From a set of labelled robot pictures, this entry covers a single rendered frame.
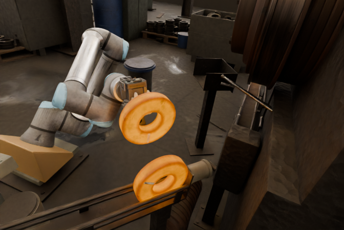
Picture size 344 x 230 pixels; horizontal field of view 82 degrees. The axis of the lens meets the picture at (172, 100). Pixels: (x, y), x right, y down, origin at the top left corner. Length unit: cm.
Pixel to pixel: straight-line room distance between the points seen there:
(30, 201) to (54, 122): 68
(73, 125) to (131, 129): 96
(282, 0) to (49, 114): 132
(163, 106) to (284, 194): 32
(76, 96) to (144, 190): 42
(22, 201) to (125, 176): 76
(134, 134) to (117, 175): 98
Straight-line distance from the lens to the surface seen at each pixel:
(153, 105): 51
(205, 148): 172
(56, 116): 145
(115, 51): 126
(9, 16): 367
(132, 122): 52
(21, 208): 87
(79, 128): 147
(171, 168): 55
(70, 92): 79
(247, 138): 65
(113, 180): 149
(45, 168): 138
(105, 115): 80
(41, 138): 146
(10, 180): 169
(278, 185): 46
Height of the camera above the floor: 119
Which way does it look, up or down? 32 degrees down
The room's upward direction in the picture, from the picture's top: 6 degrees clockwise
